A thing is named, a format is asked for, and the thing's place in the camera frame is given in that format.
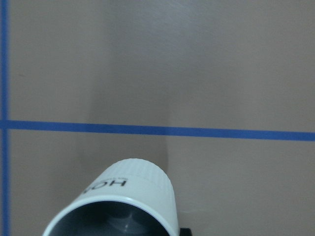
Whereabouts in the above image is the white HOME mug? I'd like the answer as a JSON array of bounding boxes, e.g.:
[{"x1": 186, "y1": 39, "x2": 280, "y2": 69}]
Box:
[{"x1": 43, "y1": 158, "x2": 180, "y2": 236}]

